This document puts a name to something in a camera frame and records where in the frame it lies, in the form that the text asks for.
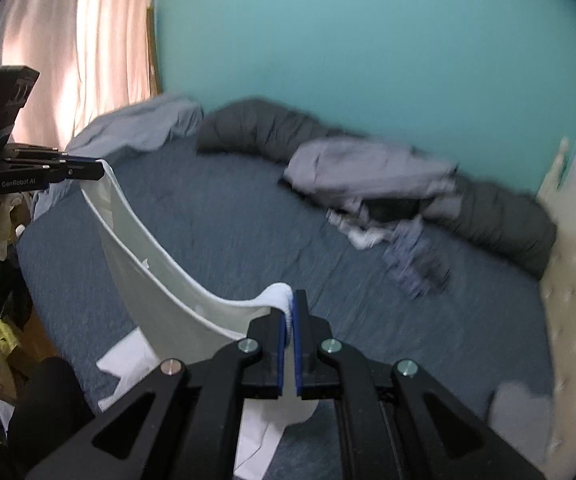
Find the folded grey garment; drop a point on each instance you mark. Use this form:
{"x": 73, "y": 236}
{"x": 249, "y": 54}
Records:
{"x": 524, "y": 419}

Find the grey shirt pile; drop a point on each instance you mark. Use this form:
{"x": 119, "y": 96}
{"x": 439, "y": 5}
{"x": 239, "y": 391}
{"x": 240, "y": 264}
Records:
{"x": 377, "y": 180}

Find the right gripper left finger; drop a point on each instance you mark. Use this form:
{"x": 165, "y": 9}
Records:
{"x": 181, "y": 421}

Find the person's left hand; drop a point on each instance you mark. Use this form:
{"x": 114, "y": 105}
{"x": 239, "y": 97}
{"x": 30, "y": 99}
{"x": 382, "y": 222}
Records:
{"x": 15, "y": 215}

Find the pink curtain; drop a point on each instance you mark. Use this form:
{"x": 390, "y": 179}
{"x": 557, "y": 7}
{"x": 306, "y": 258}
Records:
{"x": 91, "y": 56}

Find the light grey blanket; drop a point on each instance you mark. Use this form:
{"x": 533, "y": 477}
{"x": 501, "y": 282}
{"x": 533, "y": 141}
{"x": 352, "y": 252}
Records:
{"x": 137, "y": 129}

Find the blue-grey crumpled garment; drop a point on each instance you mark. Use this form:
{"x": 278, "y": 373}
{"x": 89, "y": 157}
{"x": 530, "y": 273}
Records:
{"x": 414, "y": 261}

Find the black and white garment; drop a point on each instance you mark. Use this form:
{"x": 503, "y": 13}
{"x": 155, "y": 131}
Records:
{"x": 360, "y": 238}

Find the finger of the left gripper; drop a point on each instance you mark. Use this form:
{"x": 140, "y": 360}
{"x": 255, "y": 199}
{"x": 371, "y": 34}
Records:
{"x": 83, "y": 168}

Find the cream tufted headboard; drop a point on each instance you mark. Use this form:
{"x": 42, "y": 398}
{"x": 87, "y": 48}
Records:
{"x": 573, "y": 309}

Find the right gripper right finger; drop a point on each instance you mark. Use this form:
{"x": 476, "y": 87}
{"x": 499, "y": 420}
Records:
{"x": 395, "y": 421}

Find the dark grey rolled duvet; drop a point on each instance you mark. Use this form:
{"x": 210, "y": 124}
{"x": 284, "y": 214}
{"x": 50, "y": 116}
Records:
{"x": 511, "y": 225}

